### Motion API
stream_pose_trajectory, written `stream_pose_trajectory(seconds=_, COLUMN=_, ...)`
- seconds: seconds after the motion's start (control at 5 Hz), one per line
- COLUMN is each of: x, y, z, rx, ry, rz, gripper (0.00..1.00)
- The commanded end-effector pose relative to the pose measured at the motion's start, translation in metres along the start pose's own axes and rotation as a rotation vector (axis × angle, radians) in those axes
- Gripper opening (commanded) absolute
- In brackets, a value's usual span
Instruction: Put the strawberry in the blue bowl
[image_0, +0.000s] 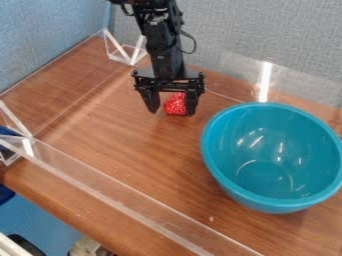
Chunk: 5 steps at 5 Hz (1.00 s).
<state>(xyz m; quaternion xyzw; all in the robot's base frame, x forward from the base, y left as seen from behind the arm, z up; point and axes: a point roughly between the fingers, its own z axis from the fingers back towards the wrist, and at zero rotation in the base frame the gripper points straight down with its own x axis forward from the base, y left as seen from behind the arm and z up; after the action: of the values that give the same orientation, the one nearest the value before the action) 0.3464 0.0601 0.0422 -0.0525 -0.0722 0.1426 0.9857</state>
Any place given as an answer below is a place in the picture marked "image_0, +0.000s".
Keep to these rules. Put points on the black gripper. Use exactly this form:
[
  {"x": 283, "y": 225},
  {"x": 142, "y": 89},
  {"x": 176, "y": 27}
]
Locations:
[{"x": 167, "y": 76}]

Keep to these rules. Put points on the red strawberry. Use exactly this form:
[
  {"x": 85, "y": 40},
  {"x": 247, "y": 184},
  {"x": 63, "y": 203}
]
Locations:
[{"x": 175, "y": 104}]

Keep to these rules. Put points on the blue plastic bowl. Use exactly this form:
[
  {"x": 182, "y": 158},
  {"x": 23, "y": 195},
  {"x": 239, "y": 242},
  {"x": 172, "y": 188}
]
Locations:
[{"x": 274, "y": 156}]

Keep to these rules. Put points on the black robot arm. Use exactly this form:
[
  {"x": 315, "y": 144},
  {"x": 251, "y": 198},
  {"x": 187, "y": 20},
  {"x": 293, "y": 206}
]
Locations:
[{"x": 159, "y": 19}]

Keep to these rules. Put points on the clear acrylic back barrier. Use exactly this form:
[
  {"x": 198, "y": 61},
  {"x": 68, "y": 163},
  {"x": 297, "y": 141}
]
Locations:
[{"x": 260, "y": 81}]

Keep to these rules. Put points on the clear acrylic barrier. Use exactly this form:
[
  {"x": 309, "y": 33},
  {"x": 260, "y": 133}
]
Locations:
[
  {"x": 119, "y": 216},
  {"x": 260, "y": 81}
]

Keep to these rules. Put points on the clear acrylic front barrier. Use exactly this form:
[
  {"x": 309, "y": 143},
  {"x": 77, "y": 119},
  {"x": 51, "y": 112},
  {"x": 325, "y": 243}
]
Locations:
[{"x": 119, "y": 216}]

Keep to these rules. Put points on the black white object below table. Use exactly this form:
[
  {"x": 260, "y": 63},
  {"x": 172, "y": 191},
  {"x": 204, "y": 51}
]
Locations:
[{"x": 17, "y": 247}]

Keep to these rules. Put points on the clear acrylic corner bracket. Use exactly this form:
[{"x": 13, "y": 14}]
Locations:
[{"x": 127, "y": 54}]

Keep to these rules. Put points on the clear acrylic left bracket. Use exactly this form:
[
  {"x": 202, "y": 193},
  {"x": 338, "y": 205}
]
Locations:
[{"x": 15, "y": 129}]

